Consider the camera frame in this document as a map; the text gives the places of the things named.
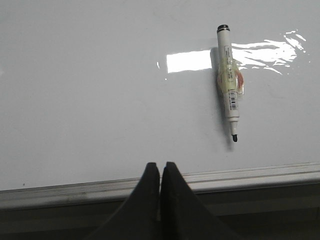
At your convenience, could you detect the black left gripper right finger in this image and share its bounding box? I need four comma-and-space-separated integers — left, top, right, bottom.
160, 162, 242, 240

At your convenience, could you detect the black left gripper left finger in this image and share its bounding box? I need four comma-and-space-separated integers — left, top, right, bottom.
86, 162, 160, 240

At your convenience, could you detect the white whiteboard marker with tape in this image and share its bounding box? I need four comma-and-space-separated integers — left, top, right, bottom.
216, 24, 244, 143

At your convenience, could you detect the white whiteboard with aluminium frame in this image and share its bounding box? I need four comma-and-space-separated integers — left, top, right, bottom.
0, 0, 320, 211

